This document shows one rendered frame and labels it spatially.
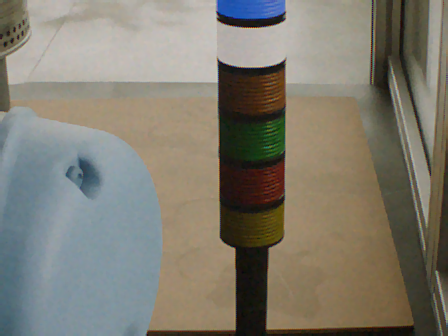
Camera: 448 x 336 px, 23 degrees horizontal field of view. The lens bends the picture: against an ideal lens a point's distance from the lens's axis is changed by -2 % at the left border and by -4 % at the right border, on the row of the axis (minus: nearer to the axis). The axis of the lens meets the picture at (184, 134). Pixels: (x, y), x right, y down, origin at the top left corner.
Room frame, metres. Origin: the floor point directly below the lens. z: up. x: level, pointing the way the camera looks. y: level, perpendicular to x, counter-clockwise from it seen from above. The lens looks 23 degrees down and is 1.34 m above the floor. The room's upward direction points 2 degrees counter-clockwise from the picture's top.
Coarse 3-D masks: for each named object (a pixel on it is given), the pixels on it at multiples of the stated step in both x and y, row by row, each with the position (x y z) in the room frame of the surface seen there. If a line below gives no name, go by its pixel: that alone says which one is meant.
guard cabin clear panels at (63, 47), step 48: (48, 0) 1.65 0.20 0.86; (96, 0) 1.64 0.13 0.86; (144, 0) 1.63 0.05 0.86; (192, 0) 1.62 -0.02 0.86; (288, 0) 1.61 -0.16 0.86; (336, 0) 1.60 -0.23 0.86; (432, 0) 1.22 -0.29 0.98; (48, 48) 1.65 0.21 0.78; (96, 48) 1.64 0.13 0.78; (144, 48) 1.63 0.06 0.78; (192, 48) 1.62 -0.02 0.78; (288, 48) 1.61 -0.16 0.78; (336, 48) 1.60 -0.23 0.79; (432, 48) 1.20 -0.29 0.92; (432, 96) 1.18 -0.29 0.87; (432, 144) 1.16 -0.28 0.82
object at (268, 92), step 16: (224, 80) 0.68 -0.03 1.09; (240, 80) 0.67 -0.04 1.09; (256, 80) 0.67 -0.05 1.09; (272, 80) 0.67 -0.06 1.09; (224, 96) 0.68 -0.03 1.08; (240, 96) 0.67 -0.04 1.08; (256, 96) 0.67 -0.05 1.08; (272, 96) 0.67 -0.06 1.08; (224, 112) 0.68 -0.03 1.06; (240, 112) 0.67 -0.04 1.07; (256, 112) 0.67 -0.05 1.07; (272, 112) 0.67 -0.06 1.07
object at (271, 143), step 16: (224, 128) 0.68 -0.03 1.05; (240, 128) 0.67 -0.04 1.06; (256, 128) 0.67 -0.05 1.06; (272, 128) 0.67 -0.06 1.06; (224, 144) 0.68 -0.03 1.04; (240, 144) 0.67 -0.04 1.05; (256, 144) 0.67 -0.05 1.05; (272, 144) 0.67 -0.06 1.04; (240, 160) 0.67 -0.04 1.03; (256, 160) 0.67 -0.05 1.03; (272, 160) 0.67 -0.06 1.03
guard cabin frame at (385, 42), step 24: (384, 0) 1.55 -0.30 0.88; (384, 24) 1.55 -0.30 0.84; (384, 48) 1.55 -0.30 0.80; (384, 72) 1.56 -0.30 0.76; (408, 96) 1.39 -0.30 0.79; (408, 120) 1.30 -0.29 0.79; (408, 144) 1.23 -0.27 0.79; (408, 168) 1.22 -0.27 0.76; (432, 168) 1.01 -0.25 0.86; (432, 192) 1.00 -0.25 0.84; (432, 216) 0.98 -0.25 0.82; (432, 240) 0.96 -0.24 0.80; (432, 264) 0.95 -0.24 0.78; (432, 288) 0.93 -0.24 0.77
